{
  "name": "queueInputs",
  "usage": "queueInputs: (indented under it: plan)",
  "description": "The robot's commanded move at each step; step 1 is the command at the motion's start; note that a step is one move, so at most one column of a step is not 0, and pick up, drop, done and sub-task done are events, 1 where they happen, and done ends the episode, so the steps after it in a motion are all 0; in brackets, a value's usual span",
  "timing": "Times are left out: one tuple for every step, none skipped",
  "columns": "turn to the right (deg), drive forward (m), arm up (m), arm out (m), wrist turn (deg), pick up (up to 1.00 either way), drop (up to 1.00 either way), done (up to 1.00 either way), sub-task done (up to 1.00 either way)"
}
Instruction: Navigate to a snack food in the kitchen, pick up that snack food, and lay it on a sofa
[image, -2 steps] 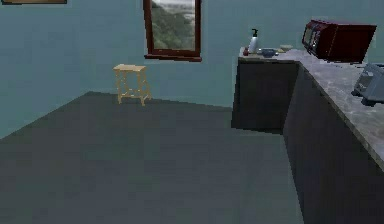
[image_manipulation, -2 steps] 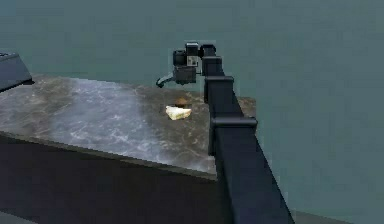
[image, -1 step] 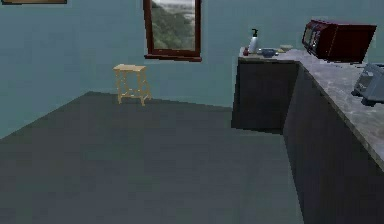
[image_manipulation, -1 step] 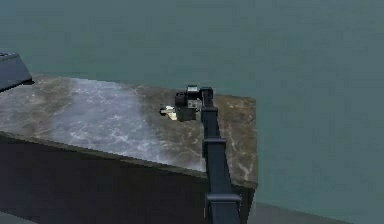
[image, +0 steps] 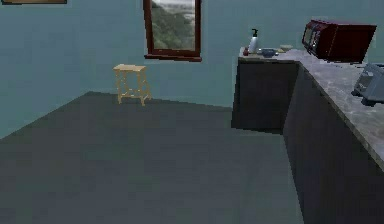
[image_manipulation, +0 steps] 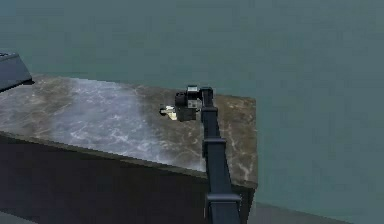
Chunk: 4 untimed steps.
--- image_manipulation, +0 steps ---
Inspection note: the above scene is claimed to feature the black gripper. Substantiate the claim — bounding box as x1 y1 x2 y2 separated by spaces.
174 90 198 123

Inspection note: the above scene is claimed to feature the pale yellow snack food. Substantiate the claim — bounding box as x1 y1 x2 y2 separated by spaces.
158 104 179 122

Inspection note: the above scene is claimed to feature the dark marble-top kitchen counter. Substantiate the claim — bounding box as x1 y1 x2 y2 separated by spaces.
0 73 259 224

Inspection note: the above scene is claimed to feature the dark grey box appliance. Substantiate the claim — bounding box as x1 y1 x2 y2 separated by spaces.
0 51 36 94

